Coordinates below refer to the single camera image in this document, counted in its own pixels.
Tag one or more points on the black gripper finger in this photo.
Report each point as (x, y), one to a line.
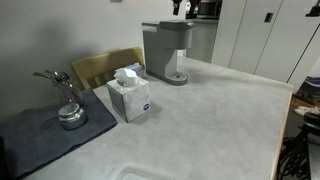
(176, 6)
(193, 8)

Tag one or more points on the grey single-serve coffee maker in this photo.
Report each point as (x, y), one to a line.
(163, 50)

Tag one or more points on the black microwave oven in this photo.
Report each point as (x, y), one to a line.
(211, 8)

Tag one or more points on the grey kitchen counter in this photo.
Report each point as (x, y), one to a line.
(203, 40)

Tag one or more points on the light blue cardboard box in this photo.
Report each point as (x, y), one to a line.
(137, 68)

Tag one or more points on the white cabinet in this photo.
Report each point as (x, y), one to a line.
(266, 46)

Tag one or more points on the white tissue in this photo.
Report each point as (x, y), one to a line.
(126, 76)

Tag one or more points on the grey patterned tissue box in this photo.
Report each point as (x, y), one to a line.
(133, 100)

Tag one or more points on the clear glass jar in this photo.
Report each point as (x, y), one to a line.
(68, 91)

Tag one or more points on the stack of clutter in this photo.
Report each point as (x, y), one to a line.
(310, 90)

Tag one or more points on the dark blue cloth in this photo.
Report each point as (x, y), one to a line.
(33, 136)

